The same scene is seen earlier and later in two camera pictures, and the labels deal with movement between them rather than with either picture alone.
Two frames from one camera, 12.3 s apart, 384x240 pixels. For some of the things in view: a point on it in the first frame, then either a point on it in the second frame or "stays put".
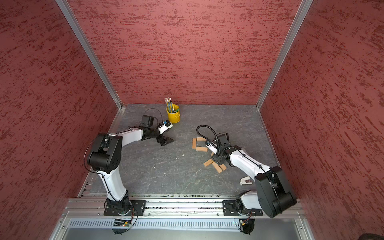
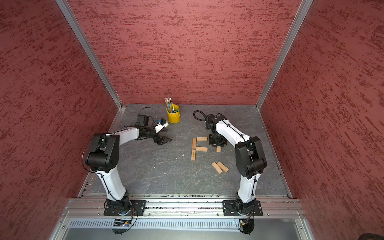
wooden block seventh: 217,167 stays put
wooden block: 194,143 stays put
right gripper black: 217,160 to 211,142
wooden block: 208,162 to 193,155
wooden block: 201,149 stays put
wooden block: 201,139 stays put
